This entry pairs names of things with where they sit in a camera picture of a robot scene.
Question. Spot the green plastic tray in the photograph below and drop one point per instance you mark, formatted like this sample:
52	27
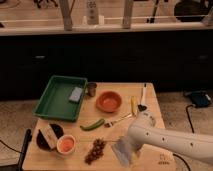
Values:
55	101

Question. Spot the white remote on shelf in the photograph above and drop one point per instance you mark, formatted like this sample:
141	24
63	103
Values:
92	12

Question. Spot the black bar left of table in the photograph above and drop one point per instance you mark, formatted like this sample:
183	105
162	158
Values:
27	139

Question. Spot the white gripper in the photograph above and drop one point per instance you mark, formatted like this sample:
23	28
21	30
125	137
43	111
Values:
132	152

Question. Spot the brown grape bunch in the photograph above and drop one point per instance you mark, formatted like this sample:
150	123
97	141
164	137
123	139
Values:
96	152

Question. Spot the yellow corn cob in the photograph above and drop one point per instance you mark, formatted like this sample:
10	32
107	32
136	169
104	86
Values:
133	106

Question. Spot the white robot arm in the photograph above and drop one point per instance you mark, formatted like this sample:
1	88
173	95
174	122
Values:
143	131

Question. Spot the metal fork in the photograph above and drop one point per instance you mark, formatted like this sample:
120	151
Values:
111	123

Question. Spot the small metal cup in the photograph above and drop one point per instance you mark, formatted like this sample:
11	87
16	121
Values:
91	89

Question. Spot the grey sponge block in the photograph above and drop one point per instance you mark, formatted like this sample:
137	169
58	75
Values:
76	94

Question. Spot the red orange bowl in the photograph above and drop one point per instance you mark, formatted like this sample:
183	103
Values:
108	101

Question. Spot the black device on floor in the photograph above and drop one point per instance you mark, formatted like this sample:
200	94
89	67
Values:
199	98

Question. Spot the white bowl orange inside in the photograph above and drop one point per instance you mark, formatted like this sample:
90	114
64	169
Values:
66	144

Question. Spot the green pepper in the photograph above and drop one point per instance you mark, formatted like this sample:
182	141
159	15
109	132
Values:
93	126

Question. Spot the grey blue towel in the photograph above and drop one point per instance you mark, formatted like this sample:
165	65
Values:
123	151

